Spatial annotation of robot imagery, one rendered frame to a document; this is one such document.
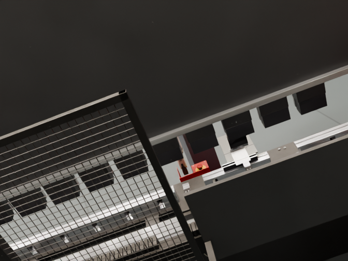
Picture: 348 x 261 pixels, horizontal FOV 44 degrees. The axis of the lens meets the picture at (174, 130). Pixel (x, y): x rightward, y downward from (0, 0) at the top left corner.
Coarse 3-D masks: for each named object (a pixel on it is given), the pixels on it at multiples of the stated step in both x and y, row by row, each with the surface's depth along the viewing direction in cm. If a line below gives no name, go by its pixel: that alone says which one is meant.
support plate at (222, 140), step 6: (222, 138) 261; (222, 144) 256; (228, 144) 254; (252, 144) 246; (222, 150) 251; (228, 150) 249; (246, 150) 244; (252, 150) 242; (228, 156) 245; (228, 162) 241
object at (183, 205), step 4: (184, 184) 237; (188, 184) 236; (184, 188) 234; (188, 188) 233; (184, 192) 232; (184, 200) 222; (180, 204) 223; (184, 204) 220; (184, 208) 218; (188, 208) 217; (184, 212) 217; (188, 212) 216; (184, 216) 215; (188, 216) 216; (192, 216) 216
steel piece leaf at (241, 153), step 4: (240, 148) 246; (244, 148) 246; (232, 152) 246; (236, 152) 245; (240, 152) 244; (244, 152) 243; (236, 156) 242; (240, 156) 241; (244, 156) 240; (248, 156) 239; (236, 160) 240
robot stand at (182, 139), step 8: (184, 136) 291; (184, 144) 302; (192, 152) 299; (200, 152) 302; (208, 152) 304; (192, 160) 303; (200, 160) 304; (208, 160) 307; (216, 160) 310; (216, 168) 313
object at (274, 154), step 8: (288, 144) 255; (272, 152) 254; (280, 152) 252; (288, 152) 250; (296, 152) 247; (272, 160) 249; (200, 176) 259; (176, 184) 260; (192, 184) 255; (200, 184) 253; (168, 208) 245; (128, 224) 246; (136, 224) 245; (144, 224) 246; (104, 232) 247; (112, 232) 246; (120, 232) 246; (80, 240) 248; (88, 240) 246; (96, 240) 247; (64, 248) 247; (80, 248) 249; (40, 256) 248; (56, 256) 249
